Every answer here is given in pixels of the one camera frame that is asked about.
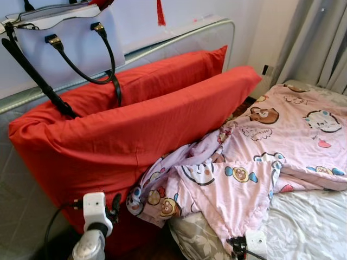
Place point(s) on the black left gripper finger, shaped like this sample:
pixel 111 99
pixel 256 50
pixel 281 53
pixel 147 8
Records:
pixel 116 201

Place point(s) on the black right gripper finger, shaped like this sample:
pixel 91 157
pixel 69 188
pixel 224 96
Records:
pixel 233 245

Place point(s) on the pink cartoon print blanket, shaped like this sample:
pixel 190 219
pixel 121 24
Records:
pixel 282 130

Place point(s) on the red covered cushion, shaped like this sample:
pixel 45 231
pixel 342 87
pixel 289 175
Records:
pixel 108 146
pixel 162 76

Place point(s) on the bed with floral sheet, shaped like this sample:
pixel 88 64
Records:
pixel 309 222

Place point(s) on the red tassel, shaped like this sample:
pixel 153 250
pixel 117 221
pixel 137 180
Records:
pixel 161 16

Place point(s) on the grey curtain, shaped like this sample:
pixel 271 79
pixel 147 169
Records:
pixel 314 38

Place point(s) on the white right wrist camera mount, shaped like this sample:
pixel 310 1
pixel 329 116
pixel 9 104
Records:
pixel 256 244

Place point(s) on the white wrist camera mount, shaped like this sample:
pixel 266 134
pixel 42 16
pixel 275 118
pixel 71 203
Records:
pixel 256 244
pixel 95 208

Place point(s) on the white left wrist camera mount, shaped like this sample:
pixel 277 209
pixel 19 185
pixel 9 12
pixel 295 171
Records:
pixel 95 208

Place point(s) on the dark wall socket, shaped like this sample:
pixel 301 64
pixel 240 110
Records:
pixel 265 70

